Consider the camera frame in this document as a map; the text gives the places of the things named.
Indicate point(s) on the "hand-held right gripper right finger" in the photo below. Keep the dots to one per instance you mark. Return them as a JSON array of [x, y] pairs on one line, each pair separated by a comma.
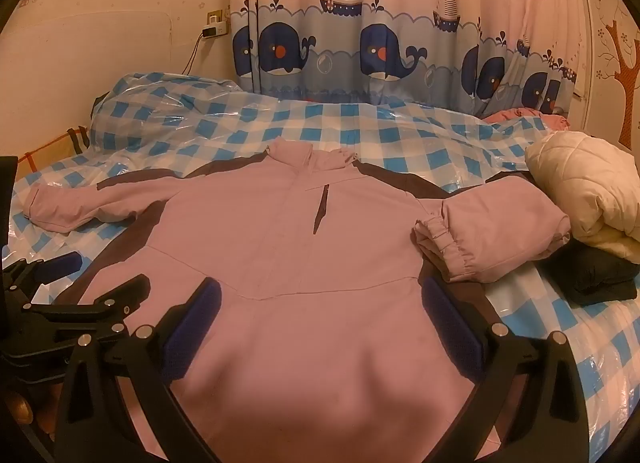
[[450, 328]]

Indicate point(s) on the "pink and brown jacket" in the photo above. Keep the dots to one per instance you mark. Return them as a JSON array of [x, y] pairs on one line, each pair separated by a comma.
[[300, 293]]

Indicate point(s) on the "pink ruffled cloth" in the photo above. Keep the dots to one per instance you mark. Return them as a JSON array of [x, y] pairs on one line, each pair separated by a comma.
[[530, 118]]

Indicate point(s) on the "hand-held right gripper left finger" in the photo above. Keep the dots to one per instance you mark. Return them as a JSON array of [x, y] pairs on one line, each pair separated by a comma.
[[194, 328]]

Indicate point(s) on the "blue checkered bed sheet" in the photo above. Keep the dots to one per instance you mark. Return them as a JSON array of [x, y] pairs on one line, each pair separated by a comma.
[[400, 143]]

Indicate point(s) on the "white puffer jacket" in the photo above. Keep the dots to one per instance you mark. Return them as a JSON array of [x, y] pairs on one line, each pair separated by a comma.
[[585, 193]]

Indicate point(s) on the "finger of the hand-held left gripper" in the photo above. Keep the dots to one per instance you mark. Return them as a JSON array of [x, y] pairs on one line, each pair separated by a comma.
[[60, 264], [107, 302]]

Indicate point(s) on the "brown tree wall sticker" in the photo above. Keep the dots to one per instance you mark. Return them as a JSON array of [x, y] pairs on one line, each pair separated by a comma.
[[625, 68]]

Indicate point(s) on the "cardboard box with orange tape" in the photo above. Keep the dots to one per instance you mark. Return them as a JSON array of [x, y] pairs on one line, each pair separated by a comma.
[[45, 153]]

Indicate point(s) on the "black folded garment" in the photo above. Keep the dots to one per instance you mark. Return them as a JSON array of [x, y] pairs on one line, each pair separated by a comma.
[[600, 273]]

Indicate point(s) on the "blue checkered pillow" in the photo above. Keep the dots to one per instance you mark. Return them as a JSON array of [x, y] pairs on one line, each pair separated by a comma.
[[165, 113]]

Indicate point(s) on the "wall power outlet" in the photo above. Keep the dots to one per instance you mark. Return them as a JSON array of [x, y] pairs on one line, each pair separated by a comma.
[[216, 15]]

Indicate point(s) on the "wall socket with charger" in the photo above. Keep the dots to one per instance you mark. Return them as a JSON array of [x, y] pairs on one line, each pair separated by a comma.
[[214, 31]]

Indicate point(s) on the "whale print curtain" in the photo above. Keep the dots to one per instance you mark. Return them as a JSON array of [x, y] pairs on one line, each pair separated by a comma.
[[390, 23]]

